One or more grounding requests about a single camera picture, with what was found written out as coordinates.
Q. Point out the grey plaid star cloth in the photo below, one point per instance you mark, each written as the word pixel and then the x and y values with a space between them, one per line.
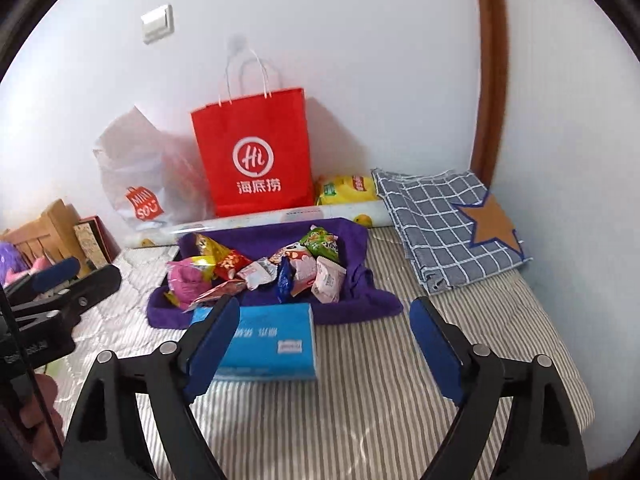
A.
pixel 440 230

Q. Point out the small pink packet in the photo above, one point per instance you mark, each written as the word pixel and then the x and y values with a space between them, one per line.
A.
pixel 305 277

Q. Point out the long red pink packet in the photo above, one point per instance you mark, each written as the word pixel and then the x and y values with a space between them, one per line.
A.
pixel 220 292

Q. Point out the patterned cardboard box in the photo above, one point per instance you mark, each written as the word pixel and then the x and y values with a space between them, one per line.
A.
pixel 92 245

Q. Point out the red paper bag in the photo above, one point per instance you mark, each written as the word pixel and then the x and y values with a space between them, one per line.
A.
pixel 255 135

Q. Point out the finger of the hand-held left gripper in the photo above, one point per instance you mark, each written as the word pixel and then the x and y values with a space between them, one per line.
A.
pixel 90 290
pixel 55 275

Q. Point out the pale pink pastry packet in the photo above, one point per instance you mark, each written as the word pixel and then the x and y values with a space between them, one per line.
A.
pixel 327 280

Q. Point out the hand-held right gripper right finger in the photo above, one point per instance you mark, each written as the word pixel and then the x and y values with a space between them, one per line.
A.
pixel 437 350

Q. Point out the person's left hand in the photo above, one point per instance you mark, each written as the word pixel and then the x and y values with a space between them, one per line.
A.
pixel 45 435

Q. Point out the purple plush toy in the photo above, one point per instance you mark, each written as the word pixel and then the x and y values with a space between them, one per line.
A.
pixel 12 262

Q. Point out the yellow chip bag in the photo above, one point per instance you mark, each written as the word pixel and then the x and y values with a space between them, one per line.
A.
pixel 347 190

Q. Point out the brown wooden door frame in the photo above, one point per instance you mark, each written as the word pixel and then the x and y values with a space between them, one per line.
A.
pixel 492 60

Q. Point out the pink plush toy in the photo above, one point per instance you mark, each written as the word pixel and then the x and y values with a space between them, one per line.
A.
pixel 42 265

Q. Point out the pink white packet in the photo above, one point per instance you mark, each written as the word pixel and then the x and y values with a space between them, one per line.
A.
pixel 256 272

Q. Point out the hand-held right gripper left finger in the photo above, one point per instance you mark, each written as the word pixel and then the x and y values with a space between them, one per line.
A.
pixel 212 350

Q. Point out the dark blue biscuit packet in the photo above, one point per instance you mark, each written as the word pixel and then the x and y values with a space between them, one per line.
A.
pixel 285 282

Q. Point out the purple towel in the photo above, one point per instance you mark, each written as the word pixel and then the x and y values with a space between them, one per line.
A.
pixel 360 290

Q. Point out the white light switch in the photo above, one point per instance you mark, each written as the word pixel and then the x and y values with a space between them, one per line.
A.
pixel 157 24

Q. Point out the large pink foil bag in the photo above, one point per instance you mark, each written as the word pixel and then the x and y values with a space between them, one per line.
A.
pixel 187 280

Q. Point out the white plastic bag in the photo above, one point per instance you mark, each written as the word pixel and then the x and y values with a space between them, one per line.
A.
pixel 135 170

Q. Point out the yellow crisps packet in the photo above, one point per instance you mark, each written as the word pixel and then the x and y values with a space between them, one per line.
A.
pixel 210 247

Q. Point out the green crisps packet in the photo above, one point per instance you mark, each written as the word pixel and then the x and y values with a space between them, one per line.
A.
pixel 322 245

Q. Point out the blue tissue pack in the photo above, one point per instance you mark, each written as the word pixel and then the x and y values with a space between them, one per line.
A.
pixel 270 340

